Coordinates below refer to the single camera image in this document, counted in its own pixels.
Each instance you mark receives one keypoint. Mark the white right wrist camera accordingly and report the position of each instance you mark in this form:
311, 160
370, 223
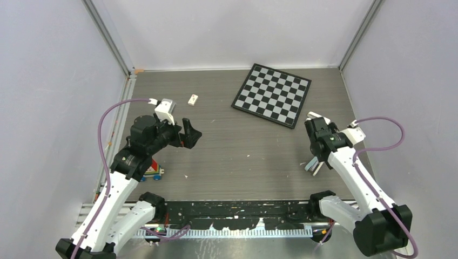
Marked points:
354, 133

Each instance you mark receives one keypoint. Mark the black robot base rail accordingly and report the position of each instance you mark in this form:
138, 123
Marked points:
238, 215

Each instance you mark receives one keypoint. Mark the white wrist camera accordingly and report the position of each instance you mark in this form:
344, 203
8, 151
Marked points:
354, 133
164, 111

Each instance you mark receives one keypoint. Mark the black white chessboard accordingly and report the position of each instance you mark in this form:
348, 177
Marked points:
273, 95

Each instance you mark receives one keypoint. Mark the light blue white stapler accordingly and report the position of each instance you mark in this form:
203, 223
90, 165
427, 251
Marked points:
313, 166

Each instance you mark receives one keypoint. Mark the aluminium corner post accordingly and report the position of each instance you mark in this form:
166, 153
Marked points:
104, 31
362, 29

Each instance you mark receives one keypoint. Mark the colourful wooden toy car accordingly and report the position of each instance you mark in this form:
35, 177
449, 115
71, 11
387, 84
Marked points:
155, 171

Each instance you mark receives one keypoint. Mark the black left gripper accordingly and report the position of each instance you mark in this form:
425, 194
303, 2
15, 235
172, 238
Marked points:
187, 140

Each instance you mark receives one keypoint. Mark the right aluminium corner post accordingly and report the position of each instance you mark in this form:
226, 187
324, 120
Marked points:
362, 29

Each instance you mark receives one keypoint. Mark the small white domino tile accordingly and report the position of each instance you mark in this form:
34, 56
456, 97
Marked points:
193, 99

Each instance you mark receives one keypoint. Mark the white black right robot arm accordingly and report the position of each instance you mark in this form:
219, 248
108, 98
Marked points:
378, 224

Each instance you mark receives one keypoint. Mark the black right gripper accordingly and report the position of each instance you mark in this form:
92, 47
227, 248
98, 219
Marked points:
333, 127

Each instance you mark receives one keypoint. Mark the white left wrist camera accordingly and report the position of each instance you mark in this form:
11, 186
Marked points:
164, 111

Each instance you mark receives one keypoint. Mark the left aluminium corner post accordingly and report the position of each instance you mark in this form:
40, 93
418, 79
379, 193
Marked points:
104, 31

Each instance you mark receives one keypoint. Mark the white staple box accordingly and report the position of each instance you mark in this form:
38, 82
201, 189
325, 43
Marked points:
312, 115

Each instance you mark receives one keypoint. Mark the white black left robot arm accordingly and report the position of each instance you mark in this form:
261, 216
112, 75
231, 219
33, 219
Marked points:
101, 235

